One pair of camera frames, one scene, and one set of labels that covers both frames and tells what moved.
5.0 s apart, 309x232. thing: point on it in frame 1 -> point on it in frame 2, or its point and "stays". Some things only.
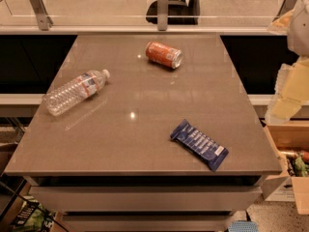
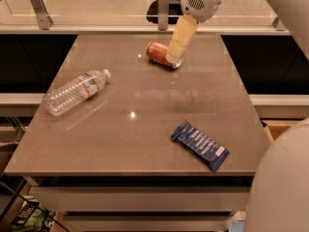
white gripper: (299, 33) -> (203, 4)
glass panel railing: (136, 5) stays
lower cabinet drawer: (148, 222) stays
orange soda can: (163, 55) stays
